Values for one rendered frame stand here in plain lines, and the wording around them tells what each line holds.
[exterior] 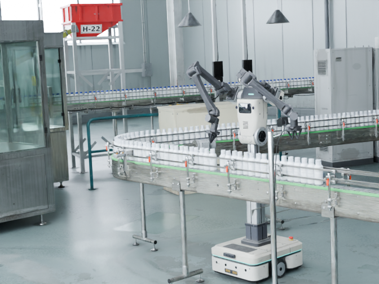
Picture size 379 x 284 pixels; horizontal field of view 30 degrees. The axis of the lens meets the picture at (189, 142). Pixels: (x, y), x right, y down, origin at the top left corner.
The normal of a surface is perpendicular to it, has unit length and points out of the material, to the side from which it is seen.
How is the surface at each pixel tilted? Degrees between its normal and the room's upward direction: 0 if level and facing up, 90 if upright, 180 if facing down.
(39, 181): 90
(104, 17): 89
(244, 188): 90
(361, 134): 90
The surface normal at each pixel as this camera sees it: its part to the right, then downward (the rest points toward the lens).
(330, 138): 0.40, 0.09
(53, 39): 0.67, 0.06
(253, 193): -0.74, 0.11
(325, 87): -0.91, 0.09
